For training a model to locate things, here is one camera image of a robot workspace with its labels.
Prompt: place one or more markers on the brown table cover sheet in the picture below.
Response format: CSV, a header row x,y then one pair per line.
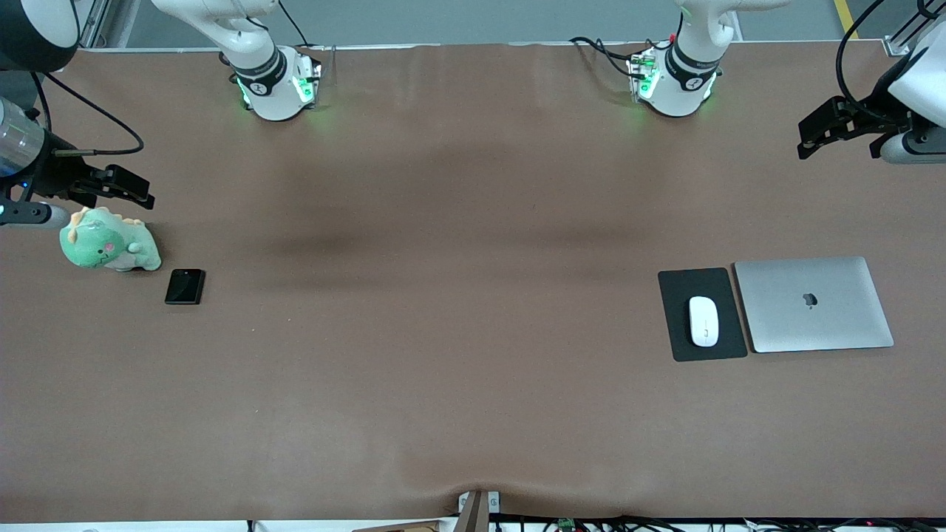
x,y
443,406

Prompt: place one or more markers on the black smartphone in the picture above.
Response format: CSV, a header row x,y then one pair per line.
x,y
185,287

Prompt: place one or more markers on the black mouse pad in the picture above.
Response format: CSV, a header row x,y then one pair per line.
x,y
672,332

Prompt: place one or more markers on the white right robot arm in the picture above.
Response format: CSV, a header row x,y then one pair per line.
x,y
270,81

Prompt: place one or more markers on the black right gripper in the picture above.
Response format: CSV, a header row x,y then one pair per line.
x,y
53,178

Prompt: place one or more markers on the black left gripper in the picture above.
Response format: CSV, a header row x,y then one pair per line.
x,y
877,106

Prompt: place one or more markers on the white computer mouse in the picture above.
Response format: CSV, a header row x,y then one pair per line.
x,y
703,321

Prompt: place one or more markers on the green dinosaur plush toy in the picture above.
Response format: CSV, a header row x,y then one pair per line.
x,y
103,247

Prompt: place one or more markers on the silver closed laptop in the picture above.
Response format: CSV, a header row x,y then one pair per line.
x,y
813,325

